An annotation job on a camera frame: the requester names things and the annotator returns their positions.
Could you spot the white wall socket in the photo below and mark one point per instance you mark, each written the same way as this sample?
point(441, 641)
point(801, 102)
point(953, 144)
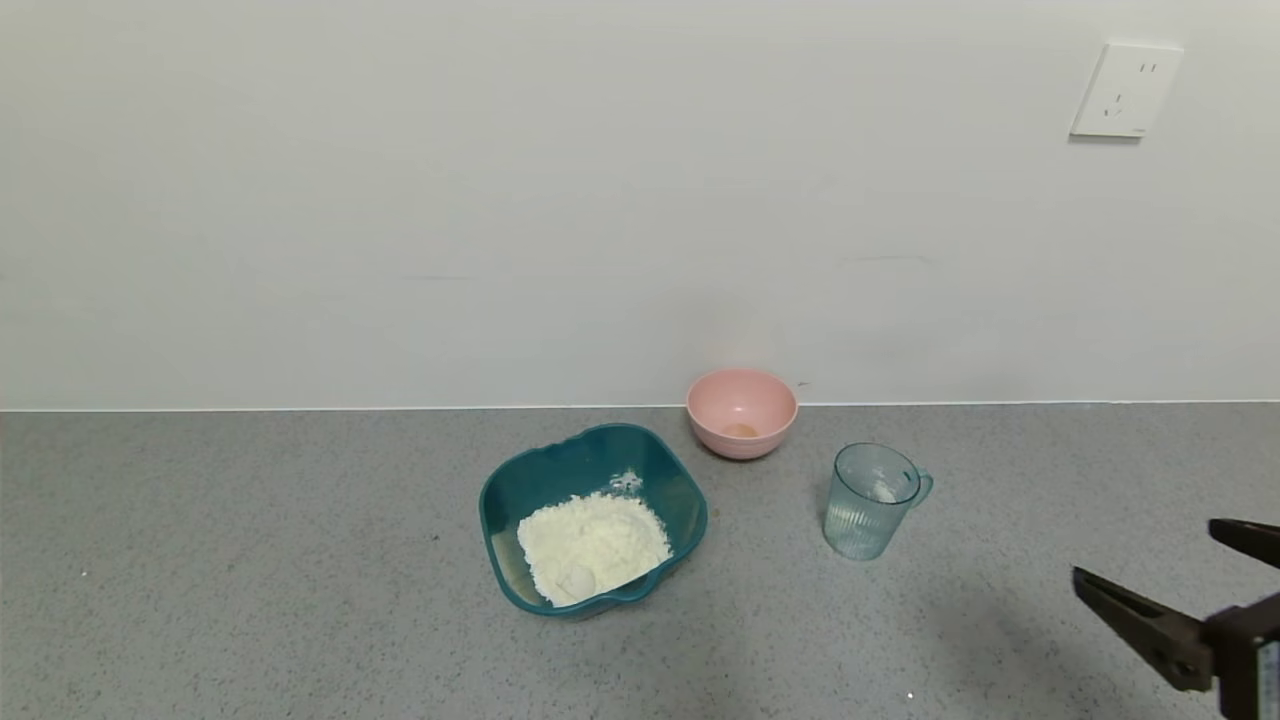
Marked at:
point(1126, 90)

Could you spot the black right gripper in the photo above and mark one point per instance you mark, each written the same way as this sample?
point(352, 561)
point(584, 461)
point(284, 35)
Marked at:
point(1250, 645)

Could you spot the white powder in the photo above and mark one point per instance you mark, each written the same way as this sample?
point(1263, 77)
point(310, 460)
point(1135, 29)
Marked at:
point(595, 545)

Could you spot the small white powder residue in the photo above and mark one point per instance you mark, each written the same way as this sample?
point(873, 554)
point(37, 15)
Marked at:
point(626, 482)

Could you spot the pink bowl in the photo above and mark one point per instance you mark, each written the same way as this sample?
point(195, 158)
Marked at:
point(715, 435)

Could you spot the teal plastic tray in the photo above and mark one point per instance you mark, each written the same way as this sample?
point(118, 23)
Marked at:
point(560, 465)

